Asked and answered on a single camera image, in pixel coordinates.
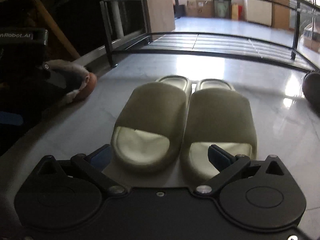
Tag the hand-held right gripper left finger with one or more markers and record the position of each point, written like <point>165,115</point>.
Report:
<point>100,156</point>

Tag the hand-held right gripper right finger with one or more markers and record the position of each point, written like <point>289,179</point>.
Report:
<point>217,156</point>

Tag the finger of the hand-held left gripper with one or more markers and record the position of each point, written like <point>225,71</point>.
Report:
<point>10,118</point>
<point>57,78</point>

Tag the brown fur-lined slipper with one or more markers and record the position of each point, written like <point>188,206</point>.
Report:
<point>311,90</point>
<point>87,85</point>

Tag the cream slide slipper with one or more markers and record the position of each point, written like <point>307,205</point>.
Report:
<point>220,117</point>
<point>150,110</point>

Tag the wooden slat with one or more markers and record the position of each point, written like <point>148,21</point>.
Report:
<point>55,27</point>

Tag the black metal shoe rack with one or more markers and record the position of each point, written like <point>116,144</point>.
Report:
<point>108,35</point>

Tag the light wooden cabinet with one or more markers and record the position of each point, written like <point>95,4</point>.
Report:
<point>161,12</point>

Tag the orange box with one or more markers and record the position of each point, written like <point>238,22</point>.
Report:
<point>236,12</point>

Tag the cardboard box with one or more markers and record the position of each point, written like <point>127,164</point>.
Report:
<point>312,44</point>

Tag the stacked cardboard boxes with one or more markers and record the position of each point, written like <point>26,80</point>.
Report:
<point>200,8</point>

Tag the green framed panel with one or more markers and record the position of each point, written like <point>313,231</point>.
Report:
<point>221,7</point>

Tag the white slatted basket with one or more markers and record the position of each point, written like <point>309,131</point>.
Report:
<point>312,32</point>

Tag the tan wooden panel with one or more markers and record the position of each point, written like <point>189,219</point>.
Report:
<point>281,5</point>

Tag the white post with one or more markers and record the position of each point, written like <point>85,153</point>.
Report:
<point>117,20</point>

